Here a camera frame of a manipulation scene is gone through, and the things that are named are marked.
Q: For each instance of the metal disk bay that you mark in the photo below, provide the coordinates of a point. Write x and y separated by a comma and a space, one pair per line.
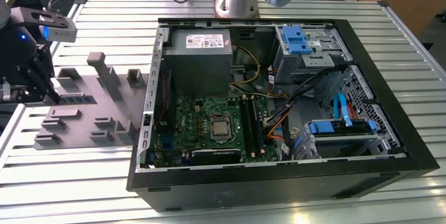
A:
321, 59

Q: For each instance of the black PC case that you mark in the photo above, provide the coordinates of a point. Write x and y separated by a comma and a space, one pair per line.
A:
278, 179

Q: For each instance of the gray power supply unit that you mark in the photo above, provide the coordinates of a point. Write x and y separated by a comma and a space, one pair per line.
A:
198, 72

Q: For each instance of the large blue bay latch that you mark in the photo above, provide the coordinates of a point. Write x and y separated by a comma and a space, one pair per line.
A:
296, 41

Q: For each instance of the blue RAM stick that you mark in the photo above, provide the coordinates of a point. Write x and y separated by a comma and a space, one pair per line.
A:
78, 100

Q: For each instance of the black graphics card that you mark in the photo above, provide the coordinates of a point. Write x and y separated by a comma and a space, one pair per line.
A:
216, 156

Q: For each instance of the gray parts rack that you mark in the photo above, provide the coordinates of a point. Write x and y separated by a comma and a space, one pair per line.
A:
91, 135

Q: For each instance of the metal disk cage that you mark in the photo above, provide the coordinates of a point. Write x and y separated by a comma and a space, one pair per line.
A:
349, 143

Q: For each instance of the silver CPU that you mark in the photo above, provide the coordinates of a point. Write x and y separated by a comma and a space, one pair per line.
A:
221, 128

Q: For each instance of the black RAM slot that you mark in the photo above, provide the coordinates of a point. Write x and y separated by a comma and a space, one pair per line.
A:
246, 124

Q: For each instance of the dark RAM stick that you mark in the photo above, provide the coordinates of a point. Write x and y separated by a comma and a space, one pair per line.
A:
258, 127

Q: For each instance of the green motherboard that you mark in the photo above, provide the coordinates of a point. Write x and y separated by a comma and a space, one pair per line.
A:
190, 119

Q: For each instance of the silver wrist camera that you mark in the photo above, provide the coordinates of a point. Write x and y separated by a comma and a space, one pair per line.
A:
59, 34

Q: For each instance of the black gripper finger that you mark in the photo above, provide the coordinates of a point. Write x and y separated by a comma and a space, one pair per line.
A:
43, 67
30, 91

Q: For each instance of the blue disk carrier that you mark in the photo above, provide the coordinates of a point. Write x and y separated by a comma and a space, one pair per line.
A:
321, 127

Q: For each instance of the CPU socket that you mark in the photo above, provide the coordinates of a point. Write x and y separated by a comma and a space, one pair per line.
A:
221, 116

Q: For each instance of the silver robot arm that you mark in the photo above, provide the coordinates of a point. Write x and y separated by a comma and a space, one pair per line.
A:
237, 2

